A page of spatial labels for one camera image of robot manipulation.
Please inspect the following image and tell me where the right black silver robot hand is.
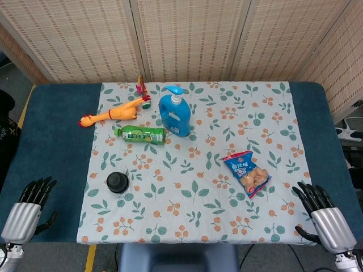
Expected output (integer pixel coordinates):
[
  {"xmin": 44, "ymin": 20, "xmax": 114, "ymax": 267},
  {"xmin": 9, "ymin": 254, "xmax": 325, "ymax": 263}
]
[{"xmin": 291, "ymin": 181, "xmax": 357, "ymax": 255}]

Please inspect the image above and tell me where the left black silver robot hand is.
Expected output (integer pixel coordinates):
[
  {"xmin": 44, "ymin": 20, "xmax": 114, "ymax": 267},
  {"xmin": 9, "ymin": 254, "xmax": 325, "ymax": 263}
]
[{"xmin": 1, "ymin": 176, "xmax": 58, "ymax": 245}]

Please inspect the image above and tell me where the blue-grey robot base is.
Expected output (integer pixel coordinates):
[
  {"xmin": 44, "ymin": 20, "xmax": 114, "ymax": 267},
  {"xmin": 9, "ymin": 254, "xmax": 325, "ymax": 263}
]
[{"xmin": 118, "ymin": 243, "xmax": 240, "ymax": 272}]

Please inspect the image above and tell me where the yellow floor tape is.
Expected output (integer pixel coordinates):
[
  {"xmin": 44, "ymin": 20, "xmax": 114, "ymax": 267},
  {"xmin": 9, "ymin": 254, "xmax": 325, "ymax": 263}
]
[
  {"xmin": 17, "ymin": 84, "xmax": 36, "ymax": 128},
  {"xmin": 84, "ymin": 244, "xmax": 98, "ymax": 272}
]

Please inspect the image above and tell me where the black box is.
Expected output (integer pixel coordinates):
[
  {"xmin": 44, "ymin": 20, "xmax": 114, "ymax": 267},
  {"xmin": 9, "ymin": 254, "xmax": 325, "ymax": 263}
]
[{"xmin": 341, "ymin": 140, "xmax": 363, "ymax": 171}]

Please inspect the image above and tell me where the dark blue table cover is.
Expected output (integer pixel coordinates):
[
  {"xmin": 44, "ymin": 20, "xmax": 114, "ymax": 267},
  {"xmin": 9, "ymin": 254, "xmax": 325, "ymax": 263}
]
[{"xmin": 0, "ymin": 82, "xmax": 363, "ymax": 244}]

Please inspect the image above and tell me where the person in black clothes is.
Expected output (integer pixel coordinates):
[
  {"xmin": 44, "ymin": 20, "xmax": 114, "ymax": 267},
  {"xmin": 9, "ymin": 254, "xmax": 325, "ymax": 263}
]
[{"xmin": 0, "ymin": 90, "xmax": 21, "ymax": 190}]

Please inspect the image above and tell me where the blue snack bag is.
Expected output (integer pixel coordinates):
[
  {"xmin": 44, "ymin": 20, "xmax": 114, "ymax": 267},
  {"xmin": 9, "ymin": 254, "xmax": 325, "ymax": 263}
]
[{"xmin": 222, "ymin": 150, "xmax": 272, "ymax": 199}]

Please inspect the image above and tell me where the green tea bottle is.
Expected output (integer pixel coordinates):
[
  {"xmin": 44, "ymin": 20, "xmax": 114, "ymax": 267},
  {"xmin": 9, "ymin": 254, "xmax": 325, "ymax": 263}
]
[{"xmin": 113, "ymin": 125, "xmax": 167, "ymax": 146}]

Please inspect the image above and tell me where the yellow rubber chicken toy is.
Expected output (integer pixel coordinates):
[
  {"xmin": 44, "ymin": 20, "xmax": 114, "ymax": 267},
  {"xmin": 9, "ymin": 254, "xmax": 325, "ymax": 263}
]
[{"xmin": 78, "ymin": 95, "xmax": 151, "ymax": 129}]

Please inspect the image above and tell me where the floral tablecloth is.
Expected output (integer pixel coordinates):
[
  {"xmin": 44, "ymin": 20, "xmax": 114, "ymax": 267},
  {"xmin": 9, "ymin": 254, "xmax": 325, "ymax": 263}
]
[{"xmin": 75, "ymin": 81, "xmax": 318, "ymax": 245}]

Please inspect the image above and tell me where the feather shuttlecock with green base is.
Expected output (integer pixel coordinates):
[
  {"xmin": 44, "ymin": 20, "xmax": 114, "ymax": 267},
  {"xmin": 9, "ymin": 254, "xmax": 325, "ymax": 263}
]
[{"xmin": 135, "ymin": 73, "xmax": 152, "ymax": 110}]

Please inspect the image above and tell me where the blue detergent pump bottle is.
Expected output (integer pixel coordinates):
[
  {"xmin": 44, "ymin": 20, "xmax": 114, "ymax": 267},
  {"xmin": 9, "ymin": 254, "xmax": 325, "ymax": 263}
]
[{"xmin": 158, "ymin": 85, "xmax": 191, "ymax": 138}]

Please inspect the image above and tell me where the bamboo folding screen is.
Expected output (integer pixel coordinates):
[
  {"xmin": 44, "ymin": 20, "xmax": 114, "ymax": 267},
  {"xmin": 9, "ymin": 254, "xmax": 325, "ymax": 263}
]
[{"xmin": 0, "ymin": 0, "xmax": 363, "ymax": 122}]

